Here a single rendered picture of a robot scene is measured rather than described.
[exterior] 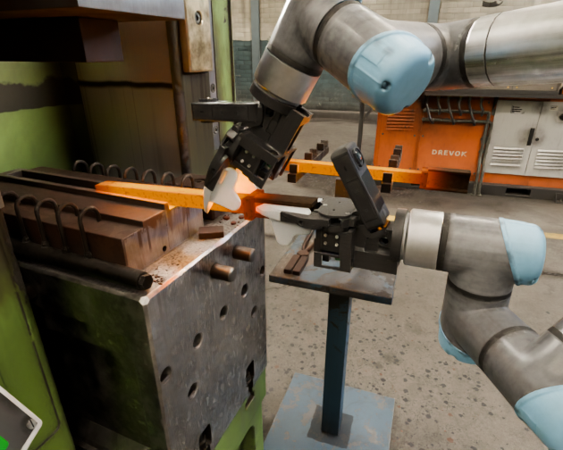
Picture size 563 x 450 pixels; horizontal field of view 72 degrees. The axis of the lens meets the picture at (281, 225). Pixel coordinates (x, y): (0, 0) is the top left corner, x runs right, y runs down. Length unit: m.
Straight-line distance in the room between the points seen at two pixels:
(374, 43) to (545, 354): 0.35
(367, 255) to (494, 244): 0.15
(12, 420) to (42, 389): 0.43
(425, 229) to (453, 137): 3.55
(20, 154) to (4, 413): 0.78
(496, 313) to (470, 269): 0.06
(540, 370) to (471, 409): 1.29
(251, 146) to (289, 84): 0.10
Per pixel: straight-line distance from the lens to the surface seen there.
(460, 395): 1.80
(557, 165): 4.26
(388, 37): 0.42
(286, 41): 0.49
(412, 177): 0.87
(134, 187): 0.71
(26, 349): 0.75
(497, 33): 0.49
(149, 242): 0.65
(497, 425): 1.75
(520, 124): 4.11
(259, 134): 0.54
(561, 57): 0.46
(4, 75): 1.06
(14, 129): 1.06
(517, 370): 0.49
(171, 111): 0.93
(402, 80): 0.41
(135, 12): 0.61
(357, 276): 0.98
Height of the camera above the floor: 1.22
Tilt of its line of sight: 24 degrees down
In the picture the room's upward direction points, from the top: straight up
